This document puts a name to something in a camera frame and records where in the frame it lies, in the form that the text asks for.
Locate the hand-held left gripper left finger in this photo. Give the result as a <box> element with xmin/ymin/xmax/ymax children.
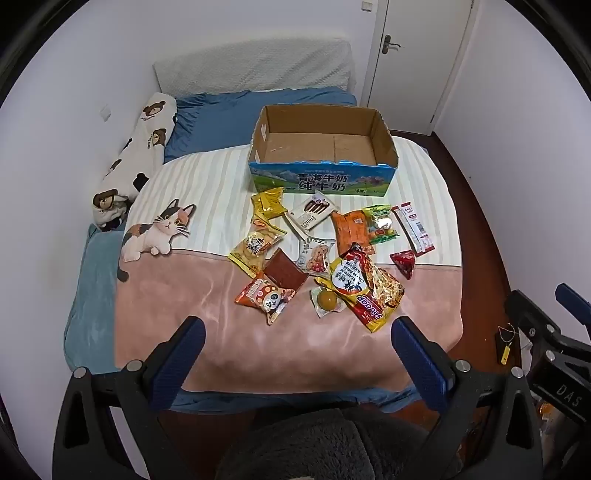
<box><xmin>52</xmin><ymin>316</ymin><xmax>207</xmax><ymax>480</ymax></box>

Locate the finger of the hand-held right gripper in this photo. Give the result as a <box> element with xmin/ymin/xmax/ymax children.
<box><xmin>554</xmin><ymin>282</ymin><xmax>591</xmax><ymax>333</ymax></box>
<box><xmin>504</xmin><ymin>290</ymin><xmax>573</xmax><ymax>365</ymax></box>

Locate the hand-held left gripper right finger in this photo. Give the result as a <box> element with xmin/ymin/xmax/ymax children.
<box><xmin>390</xmin><ymin>316</ymin><xmax>543</xmax><ymax>480</ymax></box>

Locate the long red white snack packet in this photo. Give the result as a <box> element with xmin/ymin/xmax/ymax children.
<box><xmin>392</xmin><ymin>202</ymin><xmax>435</xmax><ymax>258</ymax></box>

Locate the printed cardboard box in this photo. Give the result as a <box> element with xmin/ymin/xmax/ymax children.
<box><xmin>248</xmin><ymin>104</ymin><xmax>400</xmax><ymax>198</ymax></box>

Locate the yellow tag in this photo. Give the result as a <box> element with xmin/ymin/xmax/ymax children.
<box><xmin>496</xmin><ymin>325</ymin><xmax>515</xmax><ymax>365</ymax></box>

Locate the cat print blanket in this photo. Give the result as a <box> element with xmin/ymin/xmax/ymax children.
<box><xmin>113</xmin><ymin>134</ymin><xmax>465</xmax><ymax>398</ymax></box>

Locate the large yellow red snack bag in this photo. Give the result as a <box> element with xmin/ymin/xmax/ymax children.
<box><xmin>315</xmin><ymin>242</ymin><xmax>406</xmax><ymax>334</ymax></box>

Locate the orange panda snack packet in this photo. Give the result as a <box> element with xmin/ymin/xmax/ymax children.
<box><xmin>234</xmin><ymin>272</ymin><xmax>296</xmax><ymax>326</ymax></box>

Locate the red triangular snack packet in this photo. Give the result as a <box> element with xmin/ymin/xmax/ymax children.
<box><xmin>389</xmin><ymin>249</ymin><xmax>416</xmax><ymax>279</ymax></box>

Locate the clear yellow jelly packet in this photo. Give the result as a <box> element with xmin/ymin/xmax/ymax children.
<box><xmin>309</xmin><ymin>284</ymin><xmax>345</xmax><ymax>319</ymax></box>

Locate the grey fleece clothing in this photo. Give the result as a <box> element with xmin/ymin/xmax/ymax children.
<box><xmin>215</xmin><ymin>408</ymin><xmax>462</xmax><ymax>480</ymax></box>

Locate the yellow cracker packet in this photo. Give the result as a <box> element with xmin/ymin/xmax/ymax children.
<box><xmin>228</xmin><ymin>226</ymin><xmax>284</xmax><ymax>278</ymax></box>

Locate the brown snack packet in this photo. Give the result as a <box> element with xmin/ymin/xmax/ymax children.
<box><xmin>263</xmin><ymin>248</ymin><xmax>309</xmax><ymax>291</ymax></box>

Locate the green snack packet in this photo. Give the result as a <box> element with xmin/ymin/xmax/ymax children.
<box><xmin>362</xmin><ymin>204</ymin><xmax>400</xmax><ymax>245</ymax></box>

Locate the white cookie packet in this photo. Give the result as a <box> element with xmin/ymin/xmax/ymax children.
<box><xmin>293</xmin><ymin>233</ymin><xmax>335</xmax><ymax>275</ymax></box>

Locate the orange-edged snack packet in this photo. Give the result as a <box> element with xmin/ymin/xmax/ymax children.
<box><xmin>252</xmin><ymin>215</ymin><xmax>287</xmax><ymax>236</ymax></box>

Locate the yellow snack packet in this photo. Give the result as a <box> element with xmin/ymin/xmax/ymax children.
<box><xmin>250</xmin><ymin>187</ymin><xmax>288</xmax><ymax>220</ymax></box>

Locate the white chocolate stick box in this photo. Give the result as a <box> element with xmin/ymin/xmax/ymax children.
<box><xmin>284</xmin><ymin>194</ymin><xmax>340</xmax><ymax>234</ymax></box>

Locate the bear print pillow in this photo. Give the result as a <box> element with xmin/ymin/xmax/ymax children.
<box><xmin>91</xmin><ymin>92</ymin><xmax>178</xmax><ymax>232</ymax></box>

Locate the blue pillow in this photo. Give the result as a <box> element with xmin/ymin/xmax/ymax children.
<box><xmin>164</xmin><ymin>87</ymin><xmax>358</xmax><ymax>162</ymax></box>

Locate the white door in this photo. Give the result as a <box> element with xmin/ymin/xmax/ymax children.
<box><xmin>362</xmin><ymin>0</ymin><xmax>476</xmax><ymax>134</ymax></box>

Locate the grey padded headboard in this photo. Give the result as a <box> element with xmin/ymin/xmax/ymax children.
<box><xmin>152</xmin><ymin>38</ymin><xmax>356</xmax><ymax>95</ymax></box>

